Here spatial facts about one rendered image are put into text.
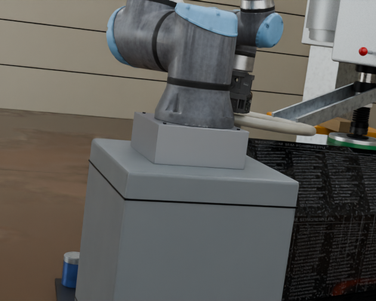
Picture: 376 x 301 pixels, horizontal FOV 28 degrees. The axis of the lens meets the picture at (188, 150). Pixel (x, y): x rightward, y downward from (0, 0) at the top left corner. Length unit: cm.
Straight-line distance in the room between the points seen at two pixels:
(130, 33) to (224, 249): 57
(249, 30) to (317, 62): 180
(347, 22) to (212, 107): 124
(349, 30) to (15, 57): 627
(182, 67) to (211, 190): 29
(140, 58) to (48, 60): 696
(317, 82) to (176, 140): 213
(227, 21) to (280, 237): 50
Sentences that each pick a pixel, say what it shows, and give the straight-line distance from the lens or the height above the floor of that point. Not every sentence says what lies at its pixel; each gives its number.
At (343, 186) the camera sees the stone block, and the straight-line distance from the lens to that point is 270.
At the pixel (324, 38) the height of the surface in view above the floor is 119.
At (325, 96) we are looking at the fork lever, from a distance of 280.
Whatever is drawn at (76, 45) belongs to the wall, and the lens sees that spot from 881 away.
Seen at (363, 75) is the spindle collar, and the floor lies 106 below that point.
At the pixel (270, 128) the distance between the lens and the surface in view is 219.
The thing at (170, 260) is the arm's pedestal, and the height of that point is 66.
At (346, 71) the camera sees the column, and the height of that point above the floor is 104.
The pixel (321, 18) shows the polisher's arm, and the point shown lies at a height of 128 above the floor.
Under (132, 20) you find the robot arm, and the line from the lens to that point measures 184.
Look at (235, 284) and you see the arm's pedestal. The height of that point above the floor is 61.
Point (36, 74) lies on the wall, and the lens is 877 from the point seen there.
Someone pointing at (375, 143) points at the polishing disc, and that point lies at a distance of 284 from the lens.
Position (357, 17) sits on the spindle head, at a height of 127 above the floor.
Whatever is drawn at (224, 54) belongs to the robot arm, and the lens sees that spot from 171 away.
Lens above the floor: 115
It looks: 9 degrees down
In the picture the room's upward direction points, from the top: 7 degrees clockwise
